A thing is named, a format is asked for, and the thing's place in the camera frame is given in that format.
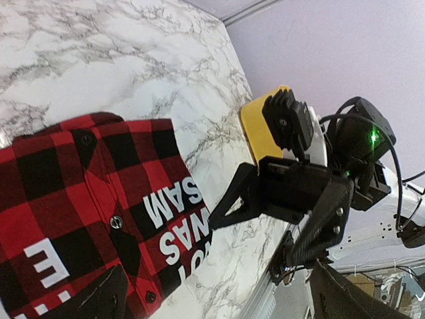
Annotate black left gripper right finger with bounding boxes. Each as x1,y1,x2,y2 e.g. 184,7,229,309
310,262,424,318

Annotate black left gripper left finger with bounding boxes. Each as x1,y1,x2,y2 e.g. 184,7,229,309
54,265,128,318

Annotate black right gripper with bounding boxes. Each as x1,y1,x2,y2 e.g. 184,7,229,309
209,156,353,249

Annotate red black plaid shirt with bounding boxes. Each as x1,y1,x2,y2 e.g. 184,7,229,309
1,112,212,318

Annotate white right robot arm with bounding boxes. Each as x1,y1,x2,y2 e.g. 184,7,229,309
209,90,424,267

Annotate yellow laundry basket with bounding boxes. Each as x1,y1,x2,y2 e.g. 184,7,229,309
240,86,290,164

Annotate aluminium front rail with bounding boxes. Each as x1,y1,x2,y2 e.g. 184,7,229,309
238,266,313,318

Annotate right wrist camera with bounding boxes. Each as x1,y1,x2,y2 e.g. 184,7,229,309
262,89,313,161

